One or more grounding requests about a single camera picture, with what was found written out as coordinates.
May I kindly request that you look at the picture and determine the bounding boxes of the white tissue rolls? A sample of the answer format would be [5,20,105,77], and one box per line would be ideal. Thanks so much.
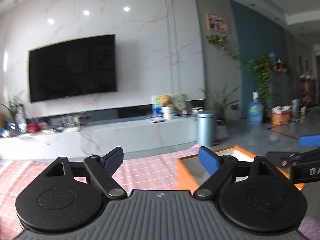
[162,105,176,120]

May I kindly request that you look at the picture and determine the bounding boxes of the orange storage box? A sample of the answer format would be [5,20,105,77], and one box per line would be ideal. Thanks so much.
[176,144,306,193]

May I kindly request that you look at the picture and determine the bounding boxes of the blue water jug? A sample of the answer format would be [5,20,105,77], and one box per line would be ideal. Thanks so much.
[247,91,264,126]

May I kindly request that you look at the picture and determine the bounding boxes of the white marble tv console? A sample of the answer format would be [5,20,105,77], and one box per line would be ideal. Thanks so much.
[1,117,196,160]

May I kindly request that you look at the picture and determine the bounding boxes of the black router cable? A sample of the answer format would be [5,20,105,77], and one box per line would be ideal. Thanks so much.
[78,129,103,153]

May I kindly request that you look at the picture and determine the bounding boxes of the white wifi router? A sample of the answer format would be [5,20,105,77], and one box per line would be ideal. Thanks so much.
[62,114,80,133]

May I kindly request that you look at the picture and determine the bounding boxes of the pink checked tablecloth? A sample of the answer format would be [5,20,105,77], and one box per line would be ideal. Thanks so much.
[0,144,208,240]

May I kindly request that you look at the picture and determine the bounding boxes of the black wall television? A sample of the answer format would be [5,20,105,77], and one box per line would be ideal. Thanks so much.
[29,34,118,103]

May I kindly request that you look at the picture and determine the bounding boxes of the tall floor plant right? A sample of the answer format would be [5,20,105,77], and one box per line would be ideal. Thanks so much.
[199,83,240,121]

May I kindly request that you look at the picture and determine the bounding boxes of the red box on console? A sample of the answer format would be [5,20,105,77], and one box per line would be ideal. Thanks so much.
[27,122,40,133]

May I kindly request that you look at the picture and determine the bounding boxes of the grey metal trash bin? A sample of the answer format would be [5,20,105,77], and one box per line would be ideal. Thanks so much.
[196,110,216,147]

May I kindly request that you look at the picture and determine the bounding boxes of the brown teddy bear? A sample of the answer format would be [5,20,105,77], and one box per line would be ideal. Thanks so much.
[159,95,173,107]

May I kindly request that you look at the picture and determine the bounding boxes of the hanging ivy plant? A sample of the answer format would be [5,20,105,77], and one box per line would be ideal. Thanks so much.
[206,35,292,110]

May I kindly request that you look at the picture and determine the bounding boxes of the framed wall picture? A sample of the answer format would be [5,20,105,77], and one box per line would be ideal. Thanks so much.
[206,13,230,34]

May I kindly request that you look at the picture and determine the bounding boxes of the blue picture book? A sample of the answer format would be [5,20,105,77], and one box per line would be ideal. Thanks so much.
[152,94,185,116]

